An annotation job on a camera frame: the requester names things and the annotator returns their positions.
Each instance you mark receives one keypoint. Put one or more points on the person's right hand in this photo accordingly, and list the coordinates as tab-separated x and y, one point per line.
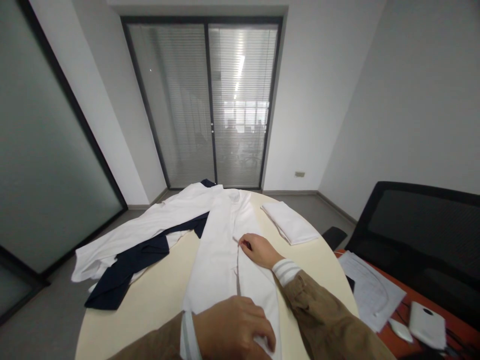
260	249

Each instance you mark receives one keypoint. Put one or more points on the person's left hand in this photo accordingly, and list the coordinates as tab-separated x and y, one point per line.
228	330

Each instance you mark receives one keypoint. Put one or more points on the person's right fingers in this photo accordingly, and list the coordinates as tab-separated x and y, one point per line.
247	242

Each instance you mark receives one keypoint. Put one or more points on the person's left fingers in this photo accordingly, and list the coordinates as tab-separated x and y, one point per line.
267	335

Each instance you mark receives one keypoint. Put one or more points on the white button shirt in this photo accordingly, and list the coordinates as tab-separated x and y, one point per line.
219	258

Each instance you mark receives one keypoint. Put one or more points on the folded white cloth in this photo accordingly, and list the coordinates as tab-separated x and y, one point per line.
290	221

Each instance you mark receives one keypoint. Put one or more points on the crumpled white garment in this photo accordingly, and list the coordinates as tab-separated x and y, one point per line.
150	230

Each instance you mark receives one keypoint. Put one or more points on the stack of printed papers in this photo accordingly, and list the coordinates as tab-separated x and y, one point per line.
365	285

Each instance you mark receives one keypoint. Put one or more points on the navy blue garment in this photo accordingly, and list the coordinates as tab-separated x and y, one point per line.
123	272

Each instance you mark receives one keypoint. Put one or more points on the small white oval device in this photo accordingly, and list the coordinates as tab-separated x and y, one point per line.
400	330

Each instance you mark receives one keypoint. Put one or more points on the glass sliding door with blinds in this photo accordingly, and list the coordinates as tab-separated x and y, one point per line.
204	105

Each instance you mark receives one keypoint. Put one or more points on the white rectangular power bank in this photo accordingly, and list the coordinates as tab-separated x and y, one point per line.
426	325

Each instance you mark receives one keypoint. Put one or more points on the black mesh office chair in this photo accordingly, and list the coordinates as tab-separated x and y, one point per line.
423	236

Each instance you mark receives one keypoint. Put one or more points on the frosted glass partition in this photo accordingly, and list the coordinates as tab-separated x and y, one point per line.
41	150

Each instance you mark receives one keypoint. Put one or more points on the wall socket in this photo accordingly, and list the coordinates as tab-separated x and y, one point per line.
299	173

